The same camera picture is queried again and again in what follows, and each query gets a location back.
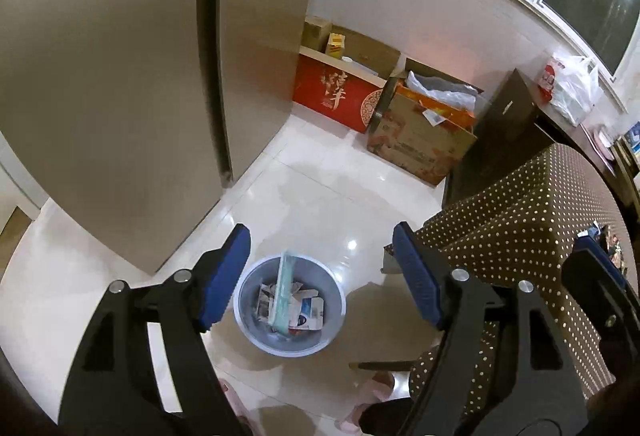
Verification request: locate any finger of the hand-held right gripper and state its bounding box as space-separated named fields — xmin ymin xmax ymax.
xmin=560 ymin=233 xmax=640 ymax=387

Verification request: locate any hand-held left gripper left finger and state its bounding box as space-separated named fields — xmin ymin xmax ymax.
xmin=60 ymin=223 xmax=251 ymax=436

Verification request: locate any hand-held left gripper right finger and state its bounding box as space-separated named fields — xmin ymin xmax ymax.
xmin=391 ymin=221 xmax=591 ymax=436

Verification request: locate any grey plastic waste bin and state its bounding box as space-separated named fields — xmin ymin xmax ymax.
xmin=232 ymin=253 xmax=347 ymax=357

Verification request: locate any newspaper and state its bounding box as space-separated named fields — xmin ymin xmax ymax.
xmin=255 ymin=283 xmax=281 ymax=324

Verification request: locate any light teal carton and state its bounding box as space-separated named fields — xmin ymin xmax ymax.
xmin=267 ymin=250 xmax=296 ymax=334

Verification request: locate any white and blue carton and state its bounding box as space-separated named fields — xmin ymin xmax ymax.
xmin=287 ymin=286 xmax=326 ymax=332

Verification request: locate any brown polka dot tablecloth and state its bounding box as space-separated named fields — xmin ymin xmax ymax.
xmin=385 ymin=143 xmax=633 ymax=417

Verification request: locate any pink slipper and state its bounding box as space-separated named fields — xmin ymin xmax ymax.
xmin=335 ymin=371 xmax=396 ymax=434

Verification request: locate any large printed cardboard box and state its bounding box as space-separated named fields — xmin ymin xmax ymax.
xmin=366 ymin=58 xmax=486 ymax=187

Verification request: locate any dark wooden cabinet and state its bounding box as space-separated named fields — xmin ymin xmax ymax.
xmin=442 ymin=68 xmax=631 ymax=212

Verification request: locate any white plastic sheet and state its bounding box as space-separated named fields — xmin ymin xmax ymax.
xmin=406 ymin=70 xmax=478 ymax=109

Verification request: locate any red gift box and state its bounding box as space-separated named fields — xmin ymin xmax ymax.
xmin=291 ymin=45 xmax=388 ymax=133

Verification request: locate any white plastic bag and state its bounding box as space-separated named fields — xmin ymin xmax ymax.
xmin=539 ymin=54 xmax=605 ymax=127

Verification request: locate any beige refrigerator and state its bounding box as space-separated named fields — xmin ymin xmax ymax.
xmin=0 ymin=0 xmax=333 ymax=277

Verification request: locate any flat cardboard box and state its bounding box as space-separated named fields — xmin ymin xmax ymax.
xmin=330 ymin=26 xmax=401 ymax=77

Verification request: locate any small cardboard box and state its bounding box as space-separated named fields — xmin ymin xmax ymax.
xmin=302 ymin=15 xmax=333 ymax=53

